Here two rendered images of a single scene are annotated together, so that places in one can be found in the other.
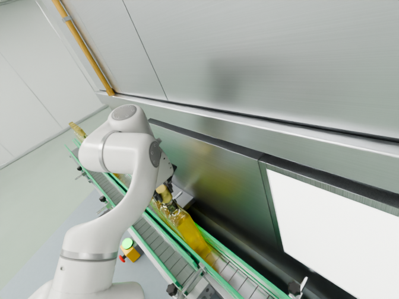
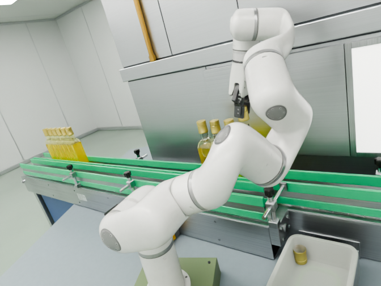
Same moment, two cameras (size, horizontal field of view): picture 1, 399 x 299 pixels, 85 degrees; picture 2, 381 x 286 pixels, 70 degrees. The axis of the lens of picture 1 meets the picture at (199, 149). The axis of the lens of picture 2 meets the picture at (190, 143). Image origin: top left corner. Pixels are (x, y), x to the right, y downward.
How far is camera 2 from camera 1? 0.67 m
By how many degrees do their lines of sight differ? 23
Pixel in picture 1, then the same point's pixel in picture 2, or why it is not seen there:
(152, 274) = (200, 248)
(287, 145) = (370, 18)
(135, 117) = not seen: hidden behind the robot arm
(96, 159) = (252, 17)
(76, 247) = (270, 47)
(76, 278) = (278, 59)
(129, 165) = (278, 20)
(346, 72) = not seen: outside the picture
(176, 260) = not seen: hidden behind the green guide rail
